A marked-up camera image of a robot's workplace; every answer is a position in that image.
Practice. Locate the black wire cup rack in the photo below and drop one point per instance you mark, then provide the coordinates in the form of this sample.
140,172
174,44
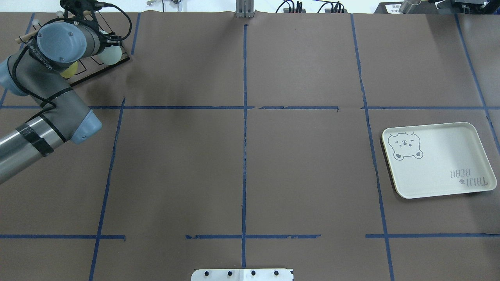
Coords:
101,66

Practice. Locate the cream bear tray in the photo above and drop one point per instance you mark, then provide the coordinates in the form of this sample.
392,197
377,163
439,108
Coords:
437,160

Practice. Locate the pale green cup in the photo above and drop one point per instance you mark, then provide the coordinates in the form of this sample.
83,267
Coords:
108,51

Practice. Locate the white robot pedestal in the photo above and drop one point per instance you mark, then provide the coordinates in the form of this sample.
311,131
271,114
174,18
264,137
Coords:
279,274

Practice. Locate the aluminium frame post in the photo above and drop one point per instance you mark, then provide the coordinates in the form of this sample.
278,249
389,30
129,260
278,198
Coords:
245,9

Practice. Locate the steel cup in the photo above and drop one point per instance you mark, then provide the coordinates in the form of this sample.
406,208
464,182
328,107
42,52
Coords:
409,6

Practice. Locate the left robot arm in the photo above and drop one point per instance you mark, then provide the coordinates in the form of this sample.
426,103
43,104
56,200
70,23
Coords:
63,117

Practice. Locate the yellow cup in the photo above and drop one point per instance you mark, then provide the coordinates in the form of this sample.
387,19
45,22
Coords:
70,71

